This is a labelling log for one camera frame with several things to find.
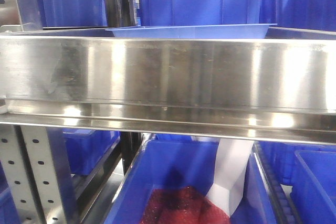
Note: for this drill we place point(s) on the light blue plastic tray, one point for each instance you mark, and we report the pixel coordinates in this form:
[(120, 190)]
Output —
[(232, 31)]

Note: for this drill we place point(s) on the stainless steel right shelf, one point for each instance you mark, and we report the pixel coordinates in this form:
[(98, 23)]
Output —
[(280, 88)]

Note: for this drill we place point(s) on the blue bin with red cloth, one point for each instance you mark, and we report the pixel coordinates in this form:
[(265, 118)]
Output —
[(177, 164)]

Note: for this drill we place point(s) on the red mesh cloth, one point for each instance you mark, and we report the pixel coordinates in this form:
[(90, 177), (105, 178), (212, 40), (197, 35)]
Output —
[(184, 205)]

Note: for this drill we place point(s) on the white paper sheet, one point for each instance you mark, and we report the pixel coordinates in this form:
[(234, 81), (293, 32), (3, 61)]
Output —
[(231, 160)]

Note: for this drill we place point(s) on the blue bin lower right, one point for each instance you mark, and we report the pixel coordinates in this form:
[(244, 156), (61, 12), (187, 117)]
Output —
[(309, 169)]

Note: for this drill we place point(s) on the blue bin upper right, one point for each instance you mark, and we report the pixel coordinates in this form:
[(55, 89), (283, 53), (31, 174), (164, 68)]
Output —
[(305, 14)]

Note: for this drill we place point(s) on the blue bin behind post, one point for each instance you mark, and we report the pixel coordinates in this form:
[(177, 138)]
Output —
[(86, 147)]

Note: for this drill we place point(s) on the perforated steel shelf post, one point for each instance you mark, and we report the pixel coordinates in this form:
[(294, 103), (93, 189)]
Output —
[(35, 162)]

